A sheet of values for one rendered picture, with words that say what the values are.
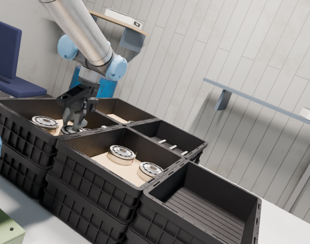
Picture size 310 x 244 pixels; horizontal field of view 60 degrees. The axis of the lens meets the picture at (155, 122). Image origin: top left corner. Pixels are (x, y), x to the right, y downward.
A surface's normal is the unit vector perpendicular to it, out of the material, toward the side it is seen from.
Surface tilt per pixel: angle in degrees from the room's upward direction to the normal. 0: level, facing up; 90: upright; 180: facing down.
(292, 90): 90
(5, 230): 2
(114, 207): 90
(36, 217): 0
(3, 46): 98
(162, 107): 90
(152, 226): 90
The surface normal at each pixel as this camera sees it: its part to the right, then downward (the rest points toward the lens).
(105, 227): -0.40, 0.08
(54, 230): 0.36, -0.90
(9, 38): -0.25, 0.30
